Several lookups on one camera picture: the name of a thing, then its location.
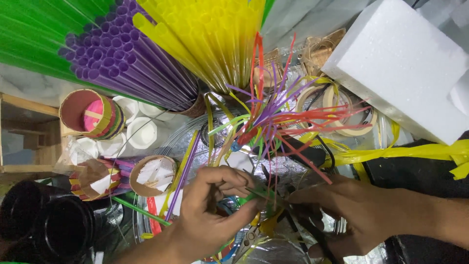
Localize white plastic cup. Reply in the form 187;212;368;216
75;137;99;160
96;132;128;159
126;117;158;150
139;101;176;121
112;95;140;124

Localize person's left hand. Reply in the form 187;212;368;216
172;166;266;262

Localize black cylinder container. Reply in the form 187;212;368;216
0;180;55;242
33;196;96;263

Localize beige masking tape roll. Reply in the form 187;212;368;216
295;85;354;127
331;96;379;138

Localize small wicker basket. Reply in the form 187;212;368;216
253;48;284;88

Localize large wicker basket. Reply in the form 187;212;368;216
298;28;347;77

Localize bundle of purple straws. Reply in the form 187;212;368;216
58;0;200;112

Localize straw-wrapped cardboard tube, pink inside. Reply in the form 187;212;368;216
59;89;126;141

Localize white styrofoam block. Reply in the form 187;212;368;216
321;0;469;146

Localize black glue gun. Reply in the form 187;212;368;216
256;135;336;169

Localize silver pliers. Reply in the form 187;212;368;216
231;224;264;264

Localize coil of silver wire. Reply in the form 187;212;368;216
133;109;253;243

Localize plain cardboard cup, white scraps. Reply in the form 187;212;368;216
129;155;178;198

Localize black scissors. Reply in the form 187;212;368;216
261;165;343;264

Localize black mat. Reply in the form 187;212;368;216
353;132;469;264

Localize red plastic strip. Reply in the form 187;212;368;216
147;197;162;236

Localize single purple straw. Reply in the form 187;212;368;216
164;130;202;222

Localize single green straw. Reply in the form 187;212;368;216
111;196;172;226

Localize silver foil sheet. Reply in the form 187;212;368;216
93;66;389;264

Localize person's right hand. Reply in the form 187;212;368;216
287;175;417;260

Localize straw-wrapped cardboard tube, paper scrap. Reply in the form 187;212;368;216
69;158;135;201

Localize multicolour shredded straw flower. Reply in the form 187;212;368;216
218;32;373;206

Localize yellow plastic ribbon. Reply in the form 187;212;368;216
298;119;469;181

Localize bundle of yellow straws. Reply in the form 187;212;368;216
133;0;267;95

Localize single yellow straw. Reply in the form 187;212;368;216
158;130;199;220

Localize green straw strip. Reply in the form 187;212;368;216
244;186;280;207

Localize wooden box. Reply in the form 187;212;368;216
0;92;74;174

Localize bundle of green straws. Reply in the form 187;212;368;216
0;0;154;105

